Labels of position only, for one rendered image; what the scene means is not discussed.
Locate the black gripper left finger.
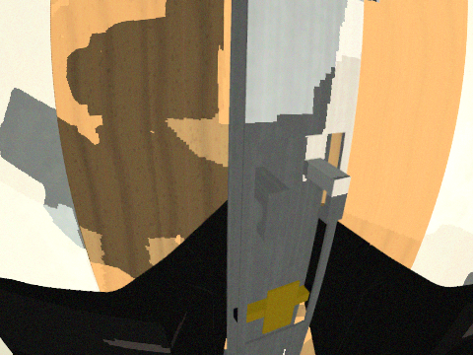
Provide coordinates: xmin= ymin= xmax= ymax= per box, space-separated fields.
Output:
xmin=0 ymin=200 xmax=228 ymax=355

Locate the wooden cutting board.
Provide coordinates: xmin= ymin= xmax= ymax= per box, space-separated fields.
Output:
xmin=50 ymin=0 xmax=468 ymax=292

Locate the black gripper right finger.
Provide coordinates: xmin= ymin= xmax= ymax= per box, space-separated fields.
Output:
xmin=310 ymin=221 xmax=473 ymax=355

